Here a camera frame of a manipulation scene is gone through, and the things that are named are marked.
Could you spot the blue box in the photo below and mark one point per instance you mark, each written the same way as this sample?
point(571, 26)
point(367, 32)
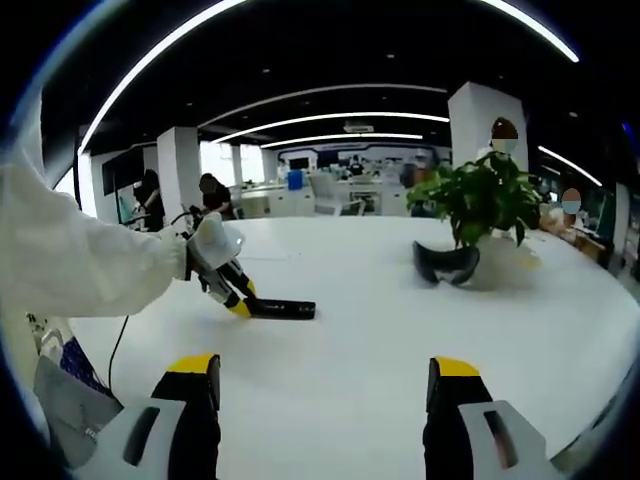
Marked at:
point(295, 180)

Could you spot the green potted plant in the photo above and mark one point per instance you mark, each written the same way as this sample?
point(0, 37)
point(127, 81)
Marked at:
point(475, 200)

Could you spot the white plant pot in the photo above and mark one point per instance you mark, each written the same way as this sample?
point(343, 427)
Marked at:
point(505, 265)

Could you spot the ceiling air conditioner unit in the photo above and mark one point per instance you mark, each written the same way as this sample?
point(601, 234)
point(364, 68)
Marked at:
point(358, 127)

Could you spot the black headset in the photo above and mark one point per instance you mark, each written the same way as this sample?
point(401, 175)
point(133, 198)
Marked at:
point(445, 265)

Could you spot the white office chair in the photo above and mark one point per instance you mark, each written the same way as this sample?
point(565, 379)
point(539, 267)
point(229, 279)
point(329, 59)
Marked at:
point(327, 192)

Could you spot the black remote control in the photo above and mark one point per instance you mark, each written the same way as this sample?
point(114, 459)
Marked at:
point(285, 310)

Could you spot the straight ceiling light strip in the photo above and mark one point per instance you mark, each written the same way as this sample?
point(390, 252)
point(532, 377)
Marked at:
point(330, 120)

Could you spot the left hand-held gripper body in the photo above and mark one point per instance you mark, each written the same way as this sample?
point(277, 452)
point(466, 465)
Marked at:
point(212, 245)

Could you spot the long curved ceiling light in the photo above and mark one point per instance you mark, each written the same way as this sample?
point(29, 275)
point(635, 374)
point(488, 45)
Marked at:
point(150, 65)

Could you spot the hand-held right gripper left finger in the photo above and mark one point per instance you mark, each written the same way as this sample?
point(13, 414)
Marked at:
point(160, 440)

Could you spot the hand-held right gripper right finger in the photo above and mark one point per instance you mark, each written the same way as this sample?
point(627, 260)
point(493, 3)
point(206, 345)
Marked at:
point(470, 435)

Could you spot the blue patterned cloth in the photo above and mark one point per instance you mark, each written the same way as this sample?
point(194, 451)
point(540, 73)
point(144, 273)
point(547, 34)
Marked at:
point(82, 362)

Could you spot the grey mesh chair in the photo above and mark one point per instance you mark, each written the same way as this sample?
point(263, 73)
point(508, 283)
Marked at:
point(75, 405)

